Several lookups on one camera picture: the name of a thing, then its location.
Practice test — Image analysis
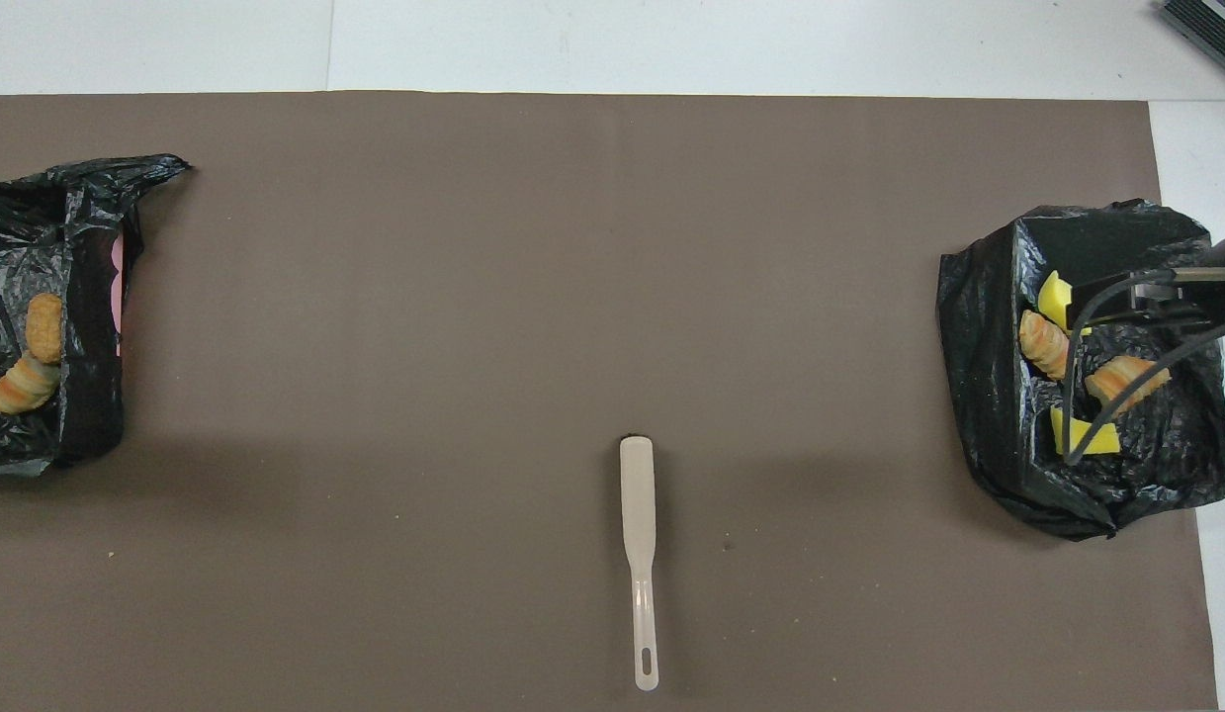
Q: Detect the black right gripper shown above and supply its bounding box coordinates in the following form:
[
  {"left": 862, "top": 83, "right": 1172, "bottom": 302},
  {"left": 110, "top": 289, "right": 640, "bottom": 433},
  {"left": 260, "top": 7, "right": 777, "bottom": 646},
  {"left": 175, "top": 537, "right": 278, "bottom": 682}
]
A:
[{"left": 1131, "top": 232, "right": 1225, "bottom": 342}]

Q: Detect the small yellow sponge piece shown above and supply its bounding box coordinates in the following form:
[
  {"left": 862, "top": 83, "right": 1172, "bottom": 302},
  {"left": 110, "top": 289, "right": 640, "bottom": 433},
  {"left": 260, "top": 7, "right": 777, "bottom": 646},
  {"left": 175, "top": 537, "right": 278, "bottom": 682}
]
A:
[{"left": 1037, "top": 270, "right": 1080, "bottom": 332}]

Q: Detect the golden brown croissant piece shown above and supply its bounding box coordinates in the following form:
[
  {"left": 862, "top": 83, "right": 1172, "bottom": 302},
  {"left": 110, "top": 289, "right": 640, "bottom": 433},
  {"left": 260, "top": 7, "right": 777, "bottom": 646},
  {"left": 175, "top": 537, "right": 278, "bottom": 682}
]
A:
[{"left": 1018, "top": 310, "right": 1072, "bottom": 382}]

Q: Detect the notched yellow sponge piece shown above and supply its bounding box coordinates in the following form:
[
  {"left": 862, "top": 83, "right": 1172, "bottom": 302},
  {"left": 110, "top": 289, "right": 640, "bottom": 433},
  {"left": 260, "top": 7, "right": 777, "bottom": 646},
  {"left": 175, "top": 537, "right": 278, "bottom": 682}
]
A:
[{"left": 1051, "top": 406, "right": 1122, "bottom": 458}]

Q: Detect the beige hand brush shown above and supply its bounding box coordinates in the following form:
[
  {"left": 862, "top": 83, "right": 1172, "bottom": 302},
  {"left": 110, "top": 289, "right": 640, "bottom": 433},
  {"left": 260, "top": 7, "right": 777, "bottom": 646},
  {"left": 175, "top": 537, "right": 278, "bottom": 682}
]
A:
[{"left": 619, "top": 435, "right": 661, "bottom": 692}]

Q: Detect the brown breaded nugget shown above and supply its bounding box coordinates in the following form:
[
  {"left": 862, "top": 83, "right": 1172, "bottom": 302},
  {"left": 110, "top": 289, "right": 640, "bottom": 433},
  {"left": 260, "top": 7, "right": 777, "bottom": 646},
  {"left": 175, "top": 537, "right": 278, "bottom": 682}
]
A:
[{"left": 26, "top": 293, "right": 65, "bottom": 365}]

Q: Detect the black plastic trash bag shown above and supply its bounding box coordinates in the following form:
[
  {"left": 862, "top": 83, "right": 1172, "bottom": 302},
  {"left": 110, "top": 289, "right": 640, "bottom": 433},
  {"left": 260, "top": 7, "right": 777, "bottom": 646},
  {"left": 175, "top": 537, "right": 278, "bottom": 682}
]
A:
[
  {"left": 936, "top": 199, "right": 1225, "bottom": 541},
  {"left": 0, "top": 155, "right": 193, "bottom": 481}
]

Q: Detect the pink plastic bin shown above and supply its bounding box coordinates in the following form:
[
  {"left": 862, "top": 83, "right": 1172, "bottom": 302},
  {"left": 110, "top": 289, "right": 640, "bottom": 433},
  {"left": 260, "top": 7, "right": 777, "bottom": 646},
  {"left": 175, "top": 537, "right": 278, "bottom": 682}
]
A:
[{"left": 108, "top": 232, "right": 129, "bottom": 357}]

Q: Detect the dark grey ribbed panel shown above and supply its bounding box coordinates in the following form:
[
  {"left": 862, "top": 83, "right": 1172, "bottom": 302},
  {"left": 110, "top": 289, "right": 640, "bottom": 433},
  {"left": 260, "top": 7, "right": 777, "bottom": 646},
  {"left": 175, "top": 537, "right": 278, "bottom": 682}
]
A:
[{"left": 1158, "top": 0, "right": 1225, "bottom": 85}]

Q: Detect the brown table mat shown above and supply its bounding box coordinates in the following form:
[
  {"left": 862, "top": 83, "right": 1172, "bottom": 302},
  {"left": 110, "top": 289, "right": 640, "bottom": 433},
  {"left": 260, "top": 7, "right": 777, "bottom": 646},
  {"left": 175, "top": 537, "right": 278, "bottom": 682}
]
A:
[{"left": 0, "top": 92, "right": 1218, "bottom": 712}]

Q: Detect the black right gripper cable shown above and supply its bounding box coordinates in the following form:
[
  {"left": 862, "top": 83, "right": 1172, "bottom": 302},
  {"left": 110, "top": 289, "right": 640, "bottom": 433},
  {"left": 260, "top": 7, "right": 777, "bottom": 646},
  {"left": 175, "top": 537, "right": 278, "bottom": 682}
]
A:
[{"left": 1060, "top": 269, "right": 1225, "bottom": 466}]

